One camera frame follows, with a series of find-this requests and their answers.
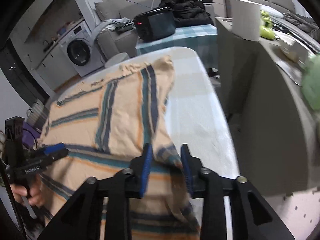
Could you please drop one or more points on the white base cabinet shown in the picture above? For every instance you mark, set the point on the white base cabinet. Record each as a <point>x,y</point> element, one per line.
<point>50,57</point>

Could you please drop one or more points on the grey sofa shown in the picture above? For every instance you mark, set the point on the grey sofa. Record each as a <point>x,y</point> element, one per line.
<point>117,40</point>

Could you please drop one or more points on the green cloth object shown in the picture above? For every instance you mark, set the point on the green cloth object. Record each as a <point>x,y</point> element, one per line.
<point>312,82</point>

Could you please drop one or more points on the black white checked cloth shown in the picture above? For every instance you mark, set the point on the black white checked cloth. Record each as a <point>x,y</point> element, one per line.
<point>127,25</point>

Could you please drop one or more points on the beige striped shirt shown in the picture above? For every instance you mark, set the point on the beige striped shirt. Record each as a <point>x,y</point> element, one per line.
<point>120,120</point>

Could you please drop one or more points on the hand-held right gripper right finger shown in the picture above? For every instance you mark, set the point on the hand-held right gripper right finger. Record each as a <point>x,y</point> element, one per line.
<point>185,170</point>

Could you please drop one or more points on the white round stool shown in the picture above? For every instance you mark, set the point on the white round stool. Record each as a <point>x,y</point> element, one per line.
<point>116,58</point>

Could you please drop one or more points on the grey blanket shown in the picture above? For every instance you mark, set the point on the grey blanket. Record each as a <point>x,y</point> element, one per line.
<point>106,25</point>

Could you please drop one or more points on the teal checked tablecloth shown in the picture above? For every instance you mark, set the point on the teal checked tablecloth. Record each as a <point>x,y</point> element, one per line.
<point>195,33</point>

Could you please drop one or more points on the white cylinder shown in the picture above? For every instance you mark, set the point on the white cylinder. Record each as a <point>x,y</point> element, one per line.
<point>246,20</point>

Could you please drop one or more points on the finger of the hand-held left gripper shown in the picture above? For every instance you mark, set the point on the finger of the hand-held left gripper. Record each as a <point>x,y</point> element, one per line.
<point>53,147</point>
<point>58,153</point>

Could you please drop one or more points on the green toy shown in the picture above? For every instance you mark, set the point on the green toy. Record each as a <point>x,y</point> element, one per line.
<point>266,31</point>

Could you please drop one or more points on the black appliance with red display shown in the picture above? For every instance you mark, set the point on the black appliance with red display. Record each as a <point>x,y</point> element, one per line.
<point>157,25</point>

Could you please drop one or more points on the grey cabinet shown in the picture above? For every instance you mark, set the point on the grey cabinet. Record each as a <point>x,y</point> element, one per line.
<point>262,105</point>

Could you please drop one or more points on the dark grey jacket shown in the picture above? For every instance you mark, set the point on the dark grey jacket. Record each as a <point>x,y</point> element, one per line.
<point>300,20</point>

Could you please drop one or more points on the black jacket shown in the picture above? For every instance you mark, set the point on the black jacket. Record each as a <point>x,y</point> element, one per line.
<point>185,5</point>

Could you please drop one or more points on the white washing machine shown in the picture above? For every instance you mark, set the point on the white washing machine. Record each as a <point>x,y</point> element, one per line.
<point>80,52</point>

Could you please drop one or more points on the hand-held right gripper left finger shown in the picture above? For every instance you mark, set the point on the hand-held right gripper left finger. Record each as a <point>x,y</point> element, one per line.
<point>146,170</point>

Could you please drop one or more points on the white box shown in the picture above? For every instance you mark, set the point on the white box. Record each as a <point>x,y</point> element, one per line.
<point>295,50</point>

